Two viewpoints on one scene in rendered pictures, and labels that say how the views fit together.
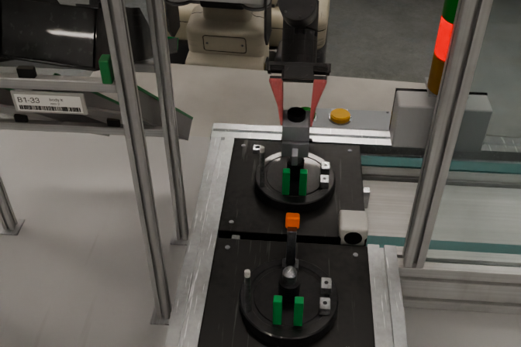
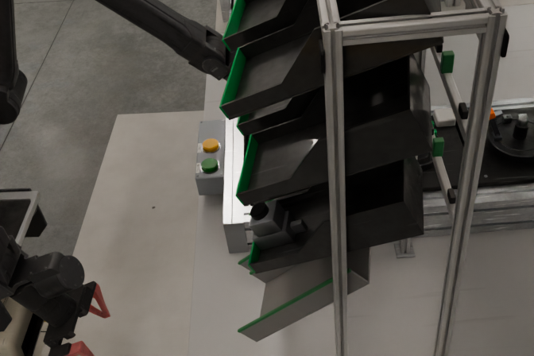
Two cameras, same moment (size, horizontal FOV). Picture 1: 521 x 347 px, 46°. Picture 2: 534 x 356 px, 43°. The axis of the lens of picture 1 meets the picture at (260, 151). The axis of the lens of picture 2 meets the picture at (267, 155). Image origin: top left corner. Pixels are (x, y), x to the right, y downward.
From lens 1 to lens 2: 1.43 m
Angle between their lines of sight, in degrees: 65
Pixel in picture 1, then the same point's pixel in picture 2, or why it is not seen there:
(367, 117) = (208, 132)
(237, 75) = (84, 261)
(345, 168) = not seen: hidden behind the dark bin
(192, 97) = (125, 293)
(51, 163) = not seen: outside the picture
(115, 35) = (421, 59)
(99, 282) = (387, 299)
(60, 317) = (428, 314)
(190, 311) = (427, 200)
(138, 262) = not seen: hidden behind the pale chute
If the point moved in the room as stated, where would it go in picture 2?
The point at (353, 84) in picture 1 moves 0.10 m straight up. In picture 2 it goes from (110, 172) to (101, 144)
